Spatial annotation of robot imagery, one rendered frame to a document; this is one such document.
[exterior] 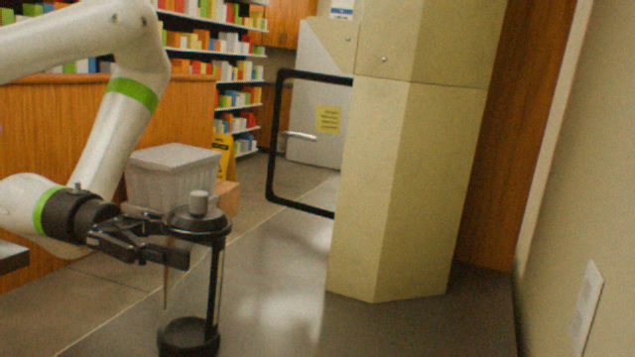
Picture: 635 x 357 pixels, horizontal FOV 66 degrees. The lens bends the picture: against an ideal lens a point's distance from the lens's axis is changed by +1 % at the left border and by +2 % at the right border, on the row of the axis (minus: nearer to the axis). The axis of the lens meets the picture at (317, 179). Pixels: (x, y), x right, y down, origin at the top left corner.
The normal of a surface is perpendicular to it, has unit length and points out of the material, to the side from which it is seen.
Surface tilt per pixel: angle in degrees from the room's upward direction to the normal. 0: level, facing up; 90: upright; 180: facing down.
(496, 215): 90
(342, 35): 90
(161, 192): 96
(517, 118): 90
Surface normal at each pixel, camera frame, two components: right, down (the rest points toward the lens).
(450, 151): 0.43, 0.28
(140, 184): -0.34, 0.29
